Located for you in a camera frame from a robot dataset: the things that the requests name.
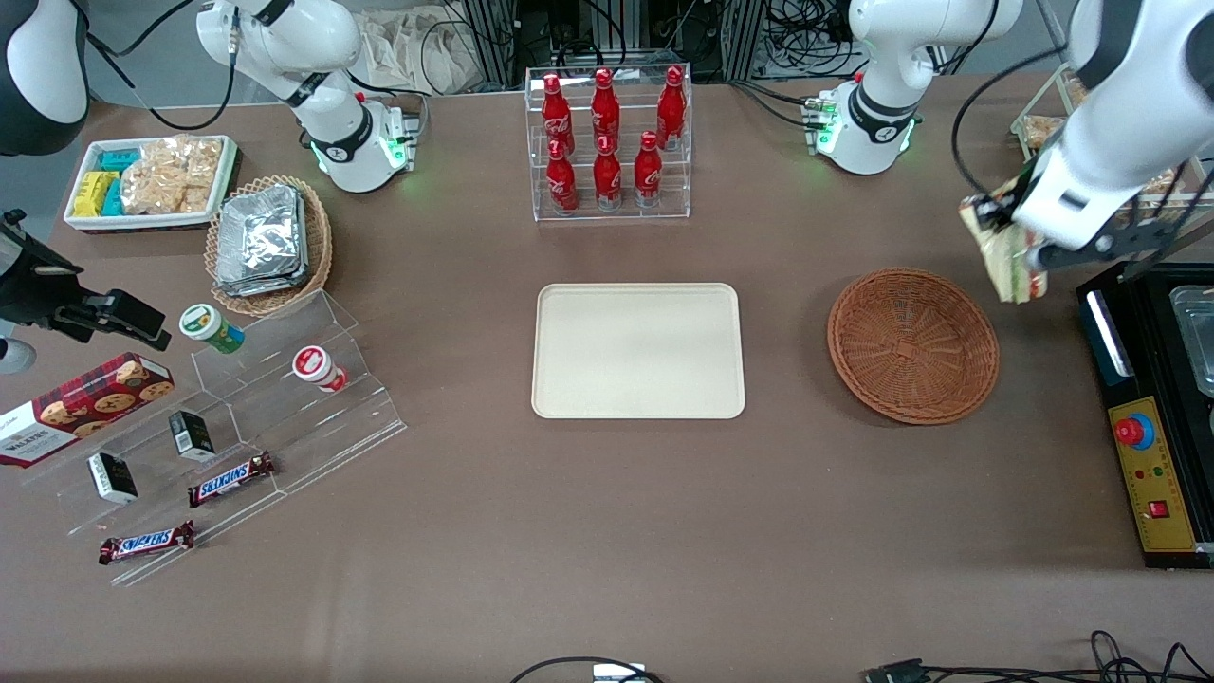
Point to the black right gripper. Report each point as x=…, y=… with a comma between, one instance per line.
x=30, y=287

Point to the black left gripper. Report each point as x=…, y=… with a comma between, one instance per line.
x=1002, y=206

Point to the triangular sandwich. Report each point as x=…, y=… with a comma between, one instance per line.
x=1005, y=261

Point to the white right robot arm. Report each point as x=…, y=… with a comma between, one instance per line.
x=322, y=38

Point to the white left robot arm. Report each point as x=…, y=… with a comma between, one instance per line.
x=882, y=38

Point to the white rectangular snack tray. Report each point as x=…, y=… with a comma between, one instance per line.
x=85, y=221

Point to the empty brown wicker basket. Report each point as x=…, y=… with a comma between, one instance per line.
x=910, y=346

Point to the tan wicker basket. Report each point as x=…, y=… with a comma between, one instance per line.
x=321, y=247

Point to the beige plastic tray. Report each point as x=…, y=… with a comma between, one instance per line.
x=635, y=351

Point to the red tartan cookie box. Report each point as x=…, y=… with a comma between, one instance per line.
x=85, y=403

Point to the clear bag of fried snacks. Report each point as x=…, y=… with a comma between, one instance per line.
x=1043, y=131
x=1162, y=183
x=1076, y=90

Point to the green lidded cup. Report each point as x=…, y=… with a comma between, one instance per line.
x=209, y=327

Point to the teal snack pack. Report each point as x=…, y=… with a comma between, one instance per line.
x=113, y=199
x=119, y=159

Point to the yellow snack pack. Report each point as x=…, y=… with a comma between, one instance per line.
x=93, y=194

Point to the small black box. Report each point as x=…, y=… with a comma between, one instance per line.
x=193, y=434
x=113, y=477

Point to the clear bag of crackers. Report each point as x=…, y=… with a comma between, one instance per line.
x=171, y=175

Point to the black machine with yellow panel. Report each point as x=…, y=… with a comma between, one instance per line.
x=1110, y=323

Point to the silver foil packs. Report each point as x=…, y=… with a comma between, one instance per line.
x=261, y=242

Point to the grey metal bar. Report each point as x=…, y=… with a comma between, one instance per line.
x=1181, y=245

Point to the brown Snickers bar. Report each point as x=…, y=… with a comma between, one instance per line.
x=230, y=479
x=147, y=543

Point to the red lidded cup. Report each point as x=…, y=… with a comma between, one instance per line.
x=316, y=367

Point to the clear rectangular container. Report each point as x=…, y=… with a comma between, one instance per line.
x=1197, y=332

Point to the clear acrylic stepped display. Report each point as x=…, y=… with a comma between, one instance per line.
x=313, y=446

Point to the red emergency stop button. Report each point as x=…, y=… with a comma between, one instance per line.
x=1132, y=432

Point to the clear acrylic bottle rack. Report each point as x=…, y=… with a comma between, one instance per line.
x=678, y=190

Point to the red cola bottle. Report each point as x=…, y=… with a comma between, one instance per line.
x=556, y=114
x=562, y=180
x=671, y=109
x=608, y=178
x=605, y=109
x=648, y=173

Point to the crumpled white cloth bag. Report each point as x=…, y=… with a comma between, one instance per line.
x=408, y=52

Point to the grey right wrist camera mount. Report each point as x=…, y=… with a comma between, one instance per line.
x=13, y=355

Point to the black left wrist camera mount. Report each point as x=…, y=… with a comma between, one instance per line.
x=1100, y=245

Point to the aluminium equipment frame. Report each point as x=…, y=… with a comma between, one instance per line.
x=493, y=38

